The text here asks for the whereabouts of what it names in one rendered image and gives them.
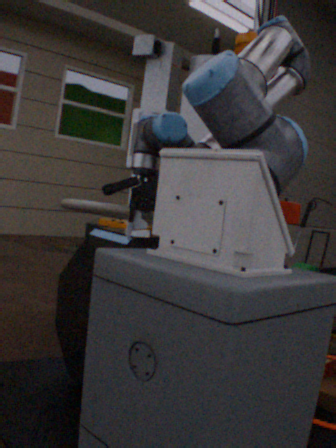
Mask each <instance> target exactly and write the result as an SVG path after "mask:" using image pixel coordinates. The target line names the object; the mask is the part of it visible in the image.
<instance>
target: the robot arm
mask: <svg viewBox="0 0 336 448"><path fill-rule="evenodd" d="M256 31H257V34H258V37H257V38H256V39H255V40H254V41H253V42H251V43H250V44H249V45H248V46H247V47H246V48H245V49H244V50H242V51H241V52H240V53H239V54H238V56H236V55H235V54H234V53H233V52H232V51H230V50H227V51H224V52H223V53H221V54H218V55H216V56H215V57H213V58H212V59H210V60H209V61H208V62H207V63H205V64H204V65H203V66H202V67H201V68H200V67H199V68H198V69H197V70H196V71H195V72H194V73H193V74H192V75H190V76H189V77H188V78H187V79H186V80H185V81H184V83H183V84H182V92H183V94H184V95H185V97H186V99H188V102H189V104H190V105H191V106H192V107H193V108H194V110H195V111H196V113H197V114H198V116H199V117H200V119H201V121H203V123H204V124H205V126H206V127H207V128H208V130H209V131H210V133H209V134H208V135H207V136H206V137H205V138H204V139H203V140H201V141H198V142H197V143H195V142H194V140H193V139H192V138H191V136H190V135H189V134H188V125H187V121H186V119H184V118H183V117H182V116H181V115H180V114H178V113H176V112H163V113H160V114H158V115H156V114H146V115H142V116H141V117H140V119H139V123H138V130H137V134H136V136H135V142H134V149H133V155H132V161H131V169H133V174H134V175H136V176H133V177H130V178H127V179H122V181H119V182H116V183H113V184H112V183H109V184H106V185H104V186H103V187H102V191H103V193H104V195H105V196H112V194H114V193H115V192H118V191H121V190H124V189H128V188H131V187H133V188H131V198H130V204H129V207H130V214H129V218H128V226H126V232H125V234H126V237H128V240H129V241H130V240H131V233H132V231H136V230H145V229H147V227H148V225H147V222H146V221H144V220H143V219H142V212H140V211H139V209H136V211H135V208H140V209H143V211H153V212H154V208H156V200H157V191H158V181H159V174H156V173H159V172H160V164H161V157H160V154H159V152H160V151H161V150H162V149H242V150H260V152H263V155H264V158H265V161H266V164H267V167H268V171H269V174H270V177H272V180H273V183H274V186H275V191H276V194H277V197H278V198H279V197H280V195H281V194H282V193H283V192H284V190H285V189H286V188H287V186H288V184H289V183H290V182H291V180H292V179H293V178H294V176H295V175H296V174H297V173H298V172H299V171H300V169H301V168H302V166H303V163H304V162H305V160H306V155H307V149H308V147H307V139H306V136H304V134H303V131H302V129H301V128H300V127H299V125H298V124H295V123H294V122H293V121H292V120H290V118H288V117H286V116H279V115H275V113H274V112H275V111H276V110H277V109H278V108H279V107H280V106H281V105H282V104H284V103H285V102H286V101H287V100H289V99H290V97H291V96H298V95H299V94H301V93H302V92H303V91H304V90H305V89H306V88H307V85H308V82H309V80H310V76H311V60H310V57H309V54H308V51H307V49H306V48H305V46H304V44H303V42H301V40H300V38H299V36H298V35H296V33H295V31H294V29H293V27H292V26H291V25H290V22H289V20H287V18H286V17H285V16H284V15H280V16H278V17H276V18H273V19H271V21H269V22H266V23H265V24H264V25H262V26H260V27H259V28H257V29H256ZM274 73H275V77H274V78H273V79H272V80H271V81H270V82H269V80H270V79H271V77H272V76H273V75H274ZM268 82H269V83H268ZM267 83H268V84H267ZM137 176H139V178H138V177H137ZM145 178H147V182H145ZM139 184H140V185H139ZM137 185H139V186H137ZM134 186H136V187H134ZM135 213H136V214H135ZM134 215H135V218H134Z"/></svg>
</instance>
